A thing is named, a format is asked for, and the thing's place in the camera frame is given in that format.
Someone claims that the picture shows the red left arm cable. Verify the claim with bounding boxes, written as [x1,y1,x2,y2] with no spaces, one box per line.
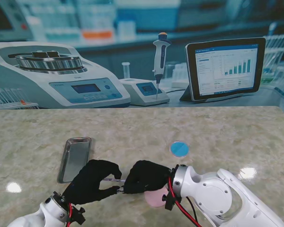
[66,203,73,224]

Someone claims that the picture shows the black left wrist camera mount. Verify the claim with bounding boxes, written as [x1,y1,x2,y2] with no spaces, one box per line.
[67,205,86,225]

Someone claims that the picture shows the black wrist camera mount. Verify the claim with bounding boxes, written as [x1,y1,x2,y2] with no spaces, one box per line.
[162,192,178,211]
[67,205,86,225]

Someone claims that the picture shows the printed laboratory backdrop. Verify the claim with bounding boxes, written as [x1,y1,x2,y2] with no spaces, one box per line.
[0,0,284,112]

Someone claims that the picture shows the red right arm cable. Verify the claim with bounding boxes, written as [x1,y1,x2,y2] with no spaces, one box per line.
[168,176,203,227]

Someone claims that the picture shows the stainless steel tray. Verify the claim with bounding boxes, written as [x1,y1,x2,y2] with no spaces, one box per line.
[56,136,93,184]

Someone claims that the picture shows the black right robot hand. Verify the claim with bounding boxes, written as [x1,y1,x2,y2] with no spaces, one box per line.
[123,160,174,195]

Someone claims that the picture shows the pink culture dish lid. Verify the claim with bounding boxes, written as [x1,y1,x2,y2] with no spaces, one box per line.
[143,185,168,208]

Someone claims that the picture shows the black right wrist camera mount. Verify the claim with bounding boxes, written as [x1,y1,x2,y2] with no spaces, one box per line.
[162,192,178,211]

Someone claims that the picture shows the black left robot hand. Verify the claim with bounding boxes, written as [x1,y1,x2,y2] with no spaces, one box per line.
[61,159,123,206]

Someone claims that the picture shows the blue round lid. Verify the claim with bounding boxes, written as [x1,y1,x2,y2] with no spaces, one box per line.
[169,140,190,158]

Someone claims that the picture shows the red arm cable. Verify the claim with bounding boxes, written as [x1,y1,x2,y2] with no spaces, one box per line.
[66,203,73,224]
[168,176,203,227]

